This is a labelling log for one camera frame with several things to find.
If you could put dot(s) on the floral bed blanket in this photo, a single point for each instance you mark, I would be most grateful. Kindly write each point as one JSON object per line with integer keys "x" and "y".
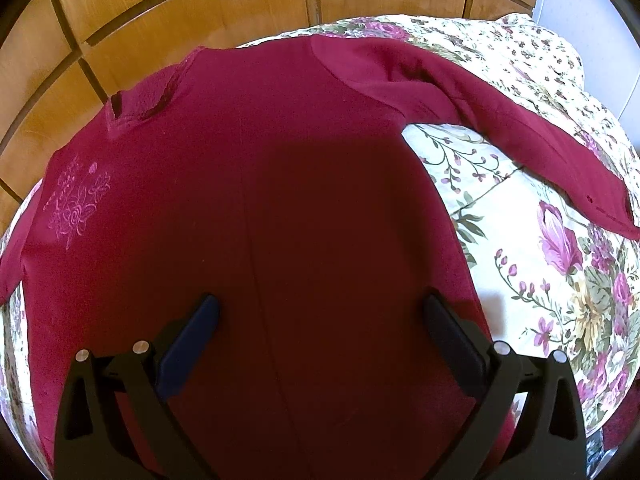
{"x": 525, "y": 270}

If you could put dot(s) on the dark red embroidered sweater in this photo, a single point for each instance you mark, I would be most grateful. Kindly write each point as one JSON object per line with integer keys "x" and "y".
{"x": 275, "y": 185}

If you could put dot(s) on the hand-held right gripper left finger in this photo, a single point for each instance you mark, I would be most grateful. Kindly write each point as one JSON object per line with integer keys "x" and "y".
{"x": 187, "y": 345}

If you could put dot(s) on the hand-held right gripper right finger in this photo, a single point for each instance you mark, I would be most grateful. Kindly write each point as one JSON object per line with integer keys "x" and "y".
{"x": 450, "y": 340}

